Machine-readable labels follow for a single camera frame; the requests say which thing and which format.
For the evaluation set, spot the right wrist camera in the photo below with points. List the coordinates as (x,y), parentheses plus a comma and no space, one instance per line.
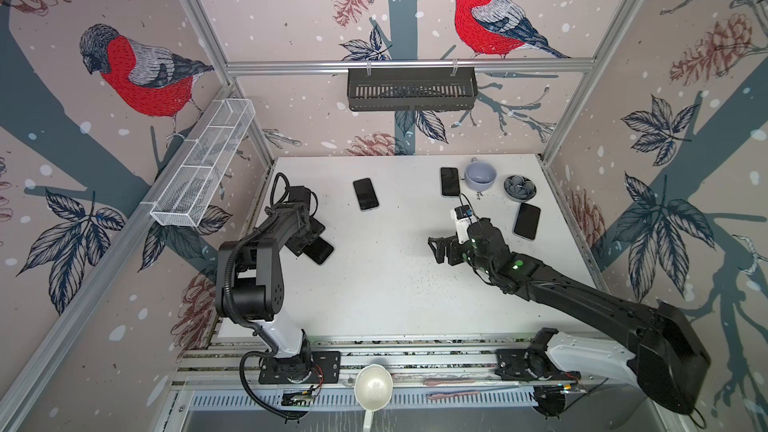
(463,216)

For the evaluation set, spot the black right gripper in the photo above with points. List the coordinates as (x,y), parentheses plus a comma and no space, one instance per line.
(453,253)

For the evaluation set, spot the dark grey small bowl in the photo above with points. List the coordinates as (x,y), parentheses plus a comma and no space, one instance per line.
(519,188)

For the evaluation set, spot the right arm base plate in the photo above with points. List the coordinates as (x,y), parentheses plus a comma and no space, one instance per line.
(524,365)

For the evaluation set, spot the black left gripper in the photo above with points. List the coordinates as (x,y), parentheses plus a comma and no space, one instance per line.
(303,243)

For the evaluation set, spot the black phone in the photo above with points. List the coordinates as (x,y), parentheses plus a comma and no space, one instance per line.
(450,182)
(527,220)
(318,251)
(365,194)

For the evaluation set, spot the white ladle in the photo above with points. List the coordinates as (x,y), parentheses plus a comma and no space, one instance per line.
(373,391)

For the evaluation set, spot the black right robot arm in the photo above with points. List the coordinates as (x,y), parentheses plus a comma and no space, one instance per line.
(654,349)

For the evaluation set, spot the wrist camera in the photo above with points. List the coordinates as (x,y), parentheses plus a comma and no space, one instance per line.
(463,216)
(301,194)

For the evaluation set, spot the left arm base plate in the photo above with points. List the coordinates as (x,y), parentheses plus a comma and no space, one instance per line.
(315,368)

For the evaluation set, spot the lavender cup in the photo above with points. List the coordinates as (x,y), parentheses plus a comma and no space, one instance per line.
(479,175)

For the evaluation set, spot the black hanging wire basket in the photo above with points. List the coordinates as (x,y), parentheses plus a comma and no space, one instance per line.
(411,89)

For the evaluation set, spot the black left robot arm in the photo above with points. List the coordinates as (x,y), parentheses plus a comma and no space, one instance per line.
(250,288)

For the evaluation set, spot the white mesh wall shelf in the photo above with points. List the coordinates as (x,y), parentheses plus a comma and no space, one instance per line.
(192,187)

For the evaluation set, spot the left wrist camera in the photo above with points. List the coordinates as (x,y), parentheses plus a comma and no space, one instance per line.
(301,194)

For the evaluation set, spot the red pen on rail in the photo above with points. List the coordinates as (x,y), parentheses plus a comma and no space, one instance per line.
(446,396)

